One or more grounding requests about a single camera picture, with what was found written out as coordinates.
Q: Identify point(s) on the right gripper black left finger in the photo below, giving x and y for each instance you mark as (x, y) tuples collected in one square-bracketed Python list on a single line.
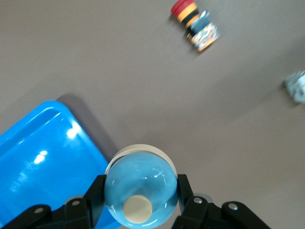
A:
[(78, 212)]

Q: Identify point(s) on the blue dome call bell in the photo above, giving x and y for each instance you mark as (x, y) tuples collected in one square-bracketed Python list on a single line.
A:
[(143, 176)]

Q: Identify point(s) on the blue plastic tray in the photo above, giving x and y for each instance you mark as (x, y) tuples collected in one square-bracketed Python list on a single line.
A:
[(35, 155)]

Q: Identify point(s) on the orange striped emergency stop button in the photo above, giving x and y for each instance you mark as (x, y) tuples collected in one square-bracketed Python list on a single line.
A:
[(197, 28)]

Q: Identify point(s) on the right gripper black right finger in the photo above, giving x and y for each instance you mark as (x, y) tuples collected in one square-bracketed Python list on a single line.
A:
[(202, 214)]

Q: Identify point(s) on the white circuit breaker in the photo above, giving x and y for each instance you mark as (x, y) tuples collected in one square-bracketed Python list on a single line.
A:
[(296, 86)]

